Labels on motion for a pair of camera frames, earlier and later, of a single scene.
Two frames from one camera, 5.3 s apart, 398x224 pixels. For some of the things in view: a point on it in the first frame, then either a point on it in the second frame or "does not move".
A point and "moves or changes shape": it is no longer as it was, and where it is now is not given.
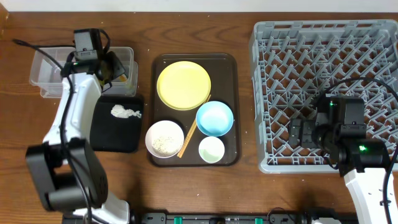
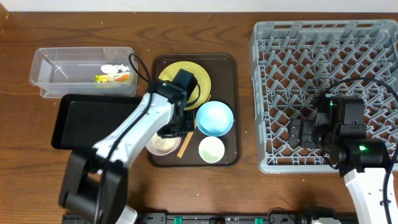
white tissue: x=119 y=111 moves or changes shape
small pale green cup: x=211 y=149 does not move
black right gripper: x=306 y=132 does not move
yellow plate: x=183 y=85 does not move
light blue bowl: x=214 y=119 does not move
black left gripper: x=111 y=58 → x=190 y=117
